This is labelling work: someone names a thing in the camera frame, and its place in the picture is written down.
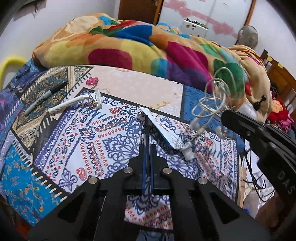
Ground white ointment tube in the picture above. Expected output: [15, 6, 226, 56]
[139, 106, 194, 161]

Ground white earphone cable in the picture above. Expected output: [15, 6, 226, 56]
[190, 67, 239, 140]

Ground white bottle with black cap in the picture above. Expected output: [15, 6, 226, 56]
[238, 95, 266, 121]

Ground white disposable razor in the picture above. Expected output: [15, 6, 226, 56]
[48, 88, 102, 114]

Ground wooden chair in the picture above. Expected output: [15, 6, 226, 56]
[261, 49, 295, 108]

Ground grey black marker pen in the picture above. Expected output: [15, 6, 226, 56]
[24, 80, 68, 116]

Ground standing electric fan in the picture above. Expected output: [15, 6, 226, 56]
[236, 25, 258, 49]

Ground colourful fleece blanket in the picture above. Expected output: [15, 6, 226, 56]
[32, 13, 273, 122]

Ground white box on bed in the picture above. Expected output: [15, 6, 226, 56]
[180, 18, 208, 38]

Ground brown wooden door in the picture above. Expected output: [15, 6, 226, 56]
[117, 0, 164, 25]

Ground white wardrobe with pink hearts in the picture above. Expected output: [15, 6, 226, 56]
[159, 0, 255, 47]

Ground yellow foam tube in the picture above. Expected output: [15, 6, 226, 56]
[0, 56, 27, 90]

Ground black cables beside bed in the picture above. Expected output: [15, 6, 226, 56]
[240, 148, 276, 202]

